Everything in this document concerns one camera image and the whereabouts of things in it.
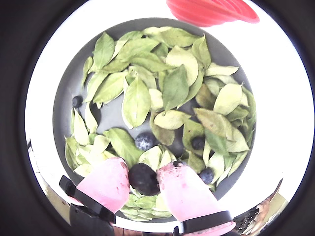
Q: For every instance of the pile of green leaves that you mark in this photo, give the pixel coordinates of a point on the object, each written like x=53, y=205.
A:
x=174, y=86

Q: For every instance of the pink-tipped black gripper finger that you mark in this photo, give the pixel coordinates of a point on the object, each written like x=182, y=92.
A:
x=105, y=184
x=187, y=199

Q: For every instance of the dark grey round bowl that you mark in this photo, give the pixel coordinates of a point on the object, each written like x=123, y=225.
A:
x=110, y=118

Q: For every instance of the red collapsible silicone cup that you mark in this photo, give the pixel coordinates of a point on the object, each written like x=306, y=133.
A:
x=209, y=12

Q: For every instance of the dark blueberry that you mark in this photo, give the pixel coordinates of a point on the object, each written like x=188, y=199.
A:
x=77, y=101
x=144, y=141
x=144, y=179
x=198, y=142
x=206, y=175

